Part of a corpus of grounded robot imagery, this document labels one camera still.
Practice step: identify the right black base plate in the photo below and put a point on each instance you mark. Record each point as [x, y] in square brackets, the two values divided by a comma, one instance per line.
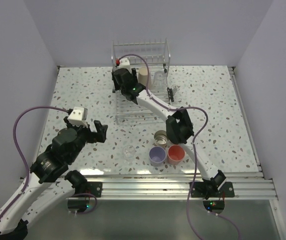
[201, 190]

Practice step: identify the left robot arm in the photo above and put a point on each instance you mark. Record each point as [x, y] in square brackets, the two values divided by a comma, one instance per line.
[49, 178]

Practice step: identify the small clear glass cup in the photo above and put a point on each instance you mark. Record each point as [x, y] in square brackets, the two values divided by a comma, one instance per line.
[129, 152]

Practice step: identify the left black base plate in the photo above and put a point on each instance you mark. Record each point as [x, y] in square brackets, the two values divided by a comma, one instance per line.
[87, 190]

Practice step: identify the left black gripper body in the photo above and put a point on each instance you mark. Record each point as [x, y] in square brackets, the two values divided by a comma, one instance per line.
[84, 134]

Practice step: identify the steel cup middle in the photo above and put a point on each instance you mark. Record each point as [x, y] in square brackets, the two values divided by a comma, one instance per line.
[160, 138]

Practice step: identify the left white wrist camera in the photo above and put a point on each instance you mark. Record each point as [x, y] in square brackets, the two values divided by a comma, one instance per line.
[78, 116]

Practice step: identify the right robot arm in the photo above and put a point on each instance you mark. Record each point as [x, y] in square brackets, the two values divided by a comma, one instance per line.
[179, 127]

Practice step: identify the silver wire dish rack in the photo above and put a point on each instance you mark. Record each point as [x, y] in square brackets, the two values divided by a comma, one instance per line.
[149, 62]

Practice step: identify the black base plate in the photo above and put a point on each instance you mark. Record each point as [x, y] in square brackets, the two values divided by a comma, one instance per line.
[87, 190]
[201, 190]

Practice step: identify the red plastic cup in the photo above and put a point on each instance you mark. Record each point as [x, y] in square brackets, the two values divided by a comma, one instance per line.
[175, 154]

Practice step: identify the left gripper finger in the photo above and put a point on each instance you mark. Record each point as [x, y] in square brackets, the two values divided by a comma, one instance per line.
[100, 134]
[67, 123]

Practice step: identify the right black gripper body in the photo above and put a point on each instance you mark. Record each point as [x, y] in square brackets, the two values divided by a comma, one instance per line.
[123, 90]

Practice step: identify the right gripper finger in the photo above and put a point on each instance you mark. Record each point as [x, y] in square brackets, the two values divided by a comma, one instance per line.
[114, 82]
[134, 73]

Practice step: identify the aluminium frame rail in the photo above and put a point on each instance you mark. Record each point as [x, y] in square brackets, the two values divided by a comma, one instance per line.
[176, 187]

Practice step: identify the tan paper cup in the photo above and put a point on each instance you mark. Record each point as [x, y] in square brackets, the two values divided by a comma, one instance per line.
[143, 77]

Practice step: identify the large clear glass cup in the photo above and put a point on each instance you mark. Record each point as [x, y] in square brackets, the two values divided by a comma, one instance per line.
[159, 80]

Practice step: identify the purple plastic cup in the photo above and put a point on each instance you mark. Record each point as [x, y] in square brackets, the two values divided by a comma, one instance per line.
[157, 156]

